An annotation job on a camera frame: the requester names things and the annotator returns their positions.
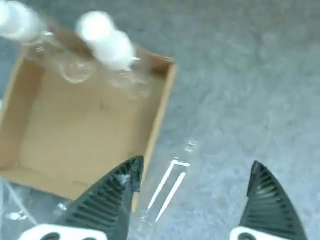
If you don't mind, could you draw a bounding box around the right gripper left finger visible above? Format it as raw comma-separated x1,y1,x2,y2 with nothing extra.
20,155,145,240

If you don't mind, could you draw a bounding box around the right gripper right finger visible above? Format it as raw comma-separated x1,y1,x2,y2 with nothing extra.
229,160,309,240

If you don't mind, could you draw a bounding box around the cardboard box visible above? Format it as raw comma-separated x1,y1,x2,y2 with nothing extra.
0,15,178,212

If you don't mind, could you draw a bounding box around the clear bottle with white spray top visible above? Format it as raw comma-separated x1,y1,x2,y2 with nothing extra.
74,10,153,100
0,0,97,85

